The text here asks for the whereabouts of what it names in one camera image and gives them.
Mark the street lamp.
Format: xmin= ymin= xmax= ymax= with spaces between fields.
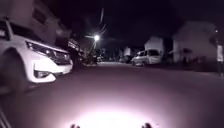
xmin=84 ymin=32 xmax=102 ymax=64

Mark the white van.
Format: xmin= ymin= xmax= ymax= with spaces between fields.
xmin=130 ymin=49 xmax=163 ymax=67

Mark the white car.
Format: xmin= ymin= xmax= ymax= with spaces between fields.
xmin=0 ymin=17 xmax=74 ymax=93

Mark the dark asphalt road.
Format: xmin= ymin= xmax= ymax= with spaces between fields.
xmin=0 ymin=61 xmax=224 ymax=128

